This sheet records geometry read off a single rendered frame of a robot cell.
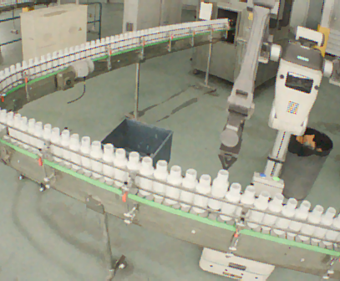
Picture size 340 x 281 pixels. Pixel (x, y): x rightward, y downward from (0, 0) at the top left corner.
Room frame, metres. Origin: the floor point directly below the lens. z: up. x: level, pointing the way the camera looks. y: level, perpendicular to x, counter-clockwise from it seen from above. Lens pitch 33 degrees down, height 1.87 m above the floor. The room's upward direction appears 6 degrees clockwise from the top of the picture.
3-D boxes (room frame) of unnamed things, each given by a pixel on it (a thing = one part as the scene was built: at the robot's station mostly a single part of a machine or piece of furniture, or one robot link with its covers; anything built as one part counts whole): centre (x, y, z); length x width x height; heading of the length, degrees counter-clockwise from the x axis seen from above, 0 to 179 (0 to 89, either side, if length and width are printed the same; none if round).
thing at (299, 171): (2.14, -1.30, 0.32); 0.45 x 0.45 x 0.64
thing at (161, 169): (0.91, 0.02, 1.08); 0.06 x 0.06 x 0.17
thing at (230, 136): (0.79, -0.19, 1.44); 0.12 x 0.09 x 0.12; 161
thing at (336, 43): (9.22, -5.45, 0.50); 1.24 x 1.03 x 1.00; 75
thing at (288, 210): (0.74, -0.48, 1.08); 0.06 x 0.06 x 0.17
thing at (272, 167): (1.37, -0.63, 0.74); 0.11 x 0.11 x 0.40; 72
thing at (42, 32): (4.84, 2.24, 0.59); 1.10 x 0.62 x 1.18; 144
